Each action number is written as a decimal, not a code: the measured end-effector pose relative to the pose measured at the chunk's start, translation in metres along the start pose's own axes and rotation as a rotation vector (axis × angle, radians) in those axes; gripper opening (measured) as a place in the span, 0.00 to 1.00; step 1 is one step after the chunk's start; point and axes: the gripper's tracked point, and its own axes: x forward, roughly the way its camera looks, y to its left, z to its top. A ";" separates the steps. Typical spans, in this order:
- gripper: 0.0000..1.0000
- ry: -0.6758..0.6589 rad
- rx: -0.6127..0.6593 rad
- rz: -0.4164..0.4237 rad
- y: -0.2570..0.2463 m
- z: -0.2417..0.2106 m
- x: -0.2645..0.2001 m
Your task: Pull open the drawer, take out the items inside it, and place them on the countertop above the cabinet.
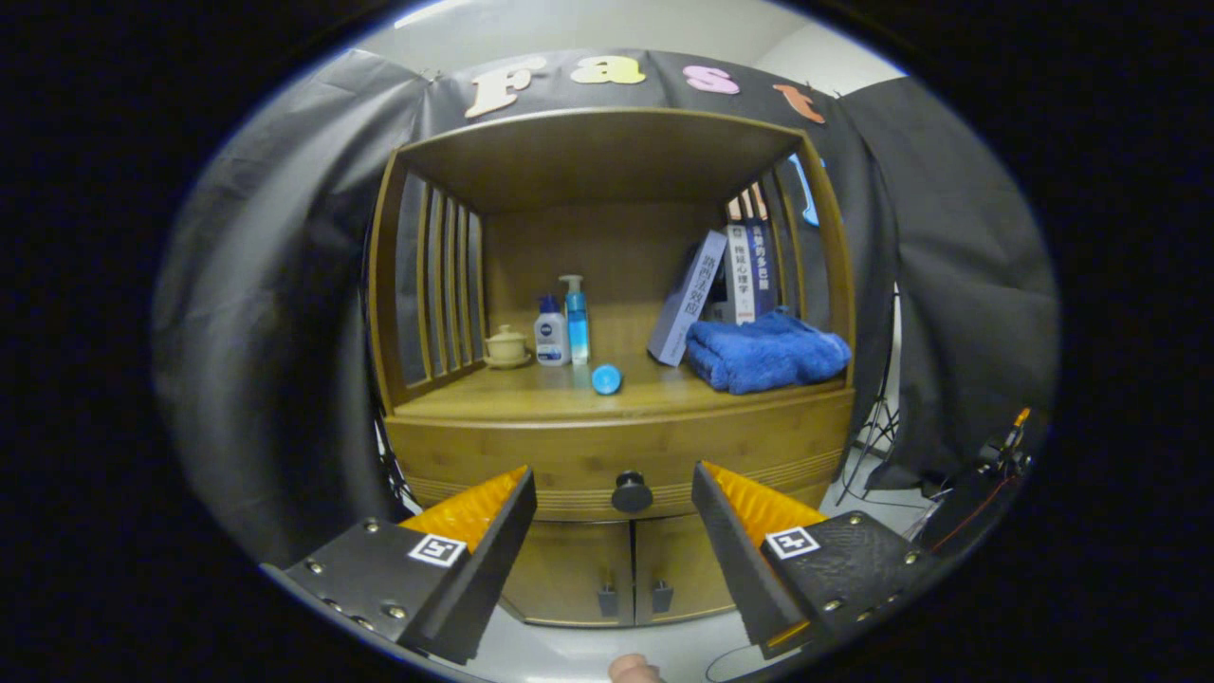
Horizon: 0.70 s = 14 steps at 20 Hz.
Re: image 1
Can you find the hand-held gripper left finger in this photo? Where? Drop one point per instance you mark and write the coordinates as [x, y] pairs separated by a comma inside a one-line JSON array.
[[484, 579]]

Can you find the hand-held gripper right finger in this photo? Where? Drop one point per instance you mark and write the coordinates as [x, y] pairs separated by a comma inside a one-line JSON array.
[[735, 560]]

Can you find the black drawer knob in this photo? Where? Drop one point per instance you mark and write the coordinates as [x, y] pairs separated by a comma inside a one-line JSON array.
[[632, 491]]

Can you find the wooden drawer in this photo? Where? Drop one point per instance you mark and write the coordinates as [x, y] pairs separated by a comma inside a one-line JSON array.
[[588, 446]]

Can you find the blue tube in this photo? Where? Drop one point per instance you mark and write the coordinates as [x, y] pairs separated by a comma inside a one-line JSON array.
[[607, 379]]

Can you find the wooden cabinet door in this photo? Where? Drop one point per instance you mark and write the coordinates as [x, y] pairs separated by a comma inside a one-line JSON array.
[[569, 569], [678, 569]]

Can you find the wooden countertop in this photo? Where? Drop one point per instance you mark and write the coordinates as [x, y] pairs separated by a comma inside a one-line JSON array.
[[531, 398]]

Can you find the wooden cabinet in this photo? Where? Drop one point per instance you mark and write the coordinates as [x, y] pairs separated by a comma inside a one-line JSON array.
[[588, 152]]

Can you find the black tripod stand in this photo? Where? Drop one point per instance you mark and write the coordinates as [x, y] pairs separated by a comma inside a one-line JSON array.
[[877, 417]]

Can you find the blue folded towel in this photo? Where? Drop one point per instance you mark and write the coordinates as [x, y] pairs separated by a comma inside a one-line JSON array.
[[766, 356]]

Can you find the beige lidded teacup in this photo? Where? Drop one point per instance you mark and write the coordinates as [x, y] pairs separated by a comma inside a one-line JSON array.
[[506, 346]]

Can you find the white pump bottle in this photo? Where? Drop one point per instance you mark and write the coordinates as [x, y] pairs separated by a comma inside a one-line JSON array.
[[551, 337]]

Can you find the grey leaning book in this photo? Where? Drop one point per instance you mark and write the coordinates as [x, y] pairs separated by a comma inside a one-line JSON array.
[[685, 304]]

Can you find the clear blue pump bottle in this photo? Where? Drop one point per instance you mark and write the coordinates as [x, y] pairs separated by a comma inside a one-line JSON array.
[[577, 323]]

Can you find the white spine book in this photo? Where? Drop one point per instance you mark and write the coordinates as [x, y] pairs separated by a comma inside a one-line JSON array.
[[742, 275]]

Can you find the dark blue book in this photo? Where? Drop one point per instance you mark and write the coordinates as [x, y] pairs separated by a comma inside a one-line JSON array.
[[762, 270]]

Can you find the black and orange device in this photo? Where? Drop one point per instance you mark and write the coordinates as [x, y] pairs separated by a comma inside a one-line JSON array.
[[1005, 446]]

